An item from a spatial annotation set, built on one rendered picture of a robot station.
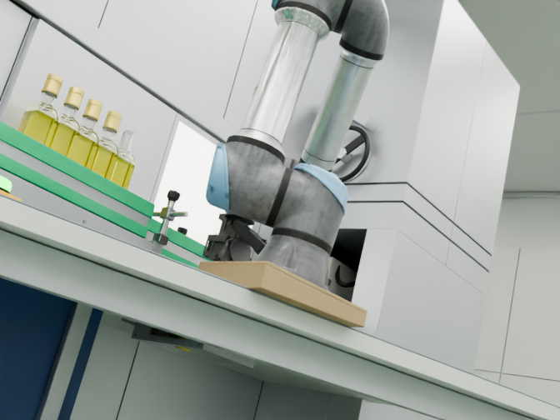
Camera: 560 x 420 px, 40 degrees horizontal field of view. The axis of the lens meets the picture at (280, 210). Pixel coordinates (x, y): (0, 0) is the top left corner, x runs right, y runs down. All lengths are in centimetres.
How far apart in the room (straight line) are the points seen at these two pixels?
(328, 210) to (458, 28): 156
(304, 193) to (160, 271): 35
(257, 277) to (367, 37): 58
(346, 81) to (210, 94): 78
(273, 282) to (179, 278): 15
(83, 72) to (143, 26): 27
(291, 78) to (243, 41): 98
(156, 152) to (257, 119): 70
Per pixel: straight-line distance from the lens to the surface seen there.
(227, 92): 236
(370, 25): 156
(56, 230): 111
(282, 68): 148
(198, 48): 229
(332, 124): 163
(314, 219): 138
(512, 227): 594
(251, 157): 140
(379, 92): 268
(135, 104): 206
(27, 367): 158
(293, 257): 135
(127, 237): 167
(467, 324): 287
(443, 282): 269
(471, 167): 287
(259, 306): 125
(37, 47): 191
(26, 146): 155
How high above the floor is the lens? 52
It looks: 17 degrees up
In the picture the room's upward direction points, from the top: 14 degrees clockwise
